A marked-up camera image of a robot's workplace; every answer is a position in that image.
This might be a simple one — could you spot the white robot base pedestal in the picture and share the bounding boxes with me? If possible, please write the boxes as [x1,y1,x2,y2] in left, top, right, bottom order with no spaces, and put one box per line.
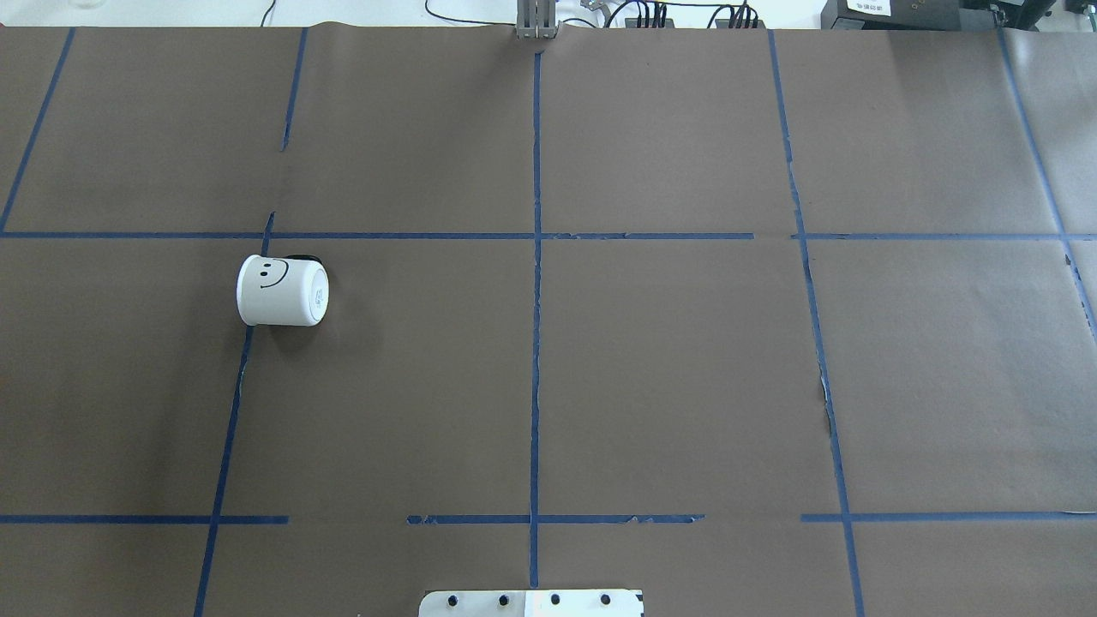
[418,588,645,616]

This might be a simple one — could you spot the silver aluminium camera post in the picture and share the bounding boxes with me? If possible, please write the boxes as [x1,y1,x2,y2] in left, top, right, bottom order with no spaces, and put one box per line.
[516,0,559,40]

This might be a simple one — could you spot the white smiley face mug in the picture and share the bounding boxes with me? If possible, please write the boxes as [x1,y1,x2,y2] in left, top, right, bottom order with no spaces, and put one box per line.
[235,255,330,327]

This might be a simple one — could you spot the brown paper table cover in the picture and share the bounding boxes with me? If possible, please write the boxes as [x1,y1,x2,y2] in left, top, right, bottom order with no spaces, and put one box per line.
[3,23,1094,616]

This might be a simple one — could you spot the black box with label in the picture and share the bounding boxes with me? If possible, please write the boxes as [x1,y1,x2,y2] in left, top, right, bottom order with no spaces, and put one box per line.
[819,0,962,31]

